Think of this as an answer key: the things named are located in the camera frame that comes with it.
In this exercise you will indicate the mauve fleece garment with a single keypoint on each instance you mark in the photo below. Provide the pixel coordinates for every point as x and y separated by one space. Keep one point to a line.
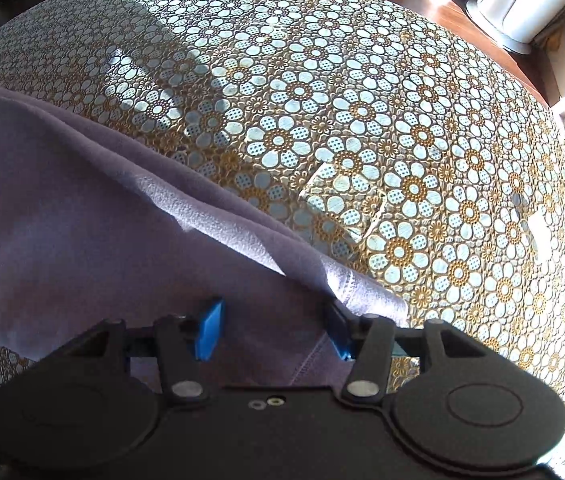
87 240

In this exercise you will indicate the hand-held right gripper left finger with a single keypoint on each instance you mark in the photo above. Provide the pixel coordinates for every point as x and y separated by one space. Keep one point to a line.
211 331

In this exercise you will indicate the floral lace tablecloth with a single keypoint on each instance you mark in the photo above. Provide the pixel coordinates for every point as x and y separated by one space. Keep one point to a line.
362 110

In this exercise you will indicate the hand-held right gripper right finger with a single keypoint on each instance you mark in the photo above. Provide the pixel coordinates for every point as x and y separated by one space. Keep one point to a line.
338 334

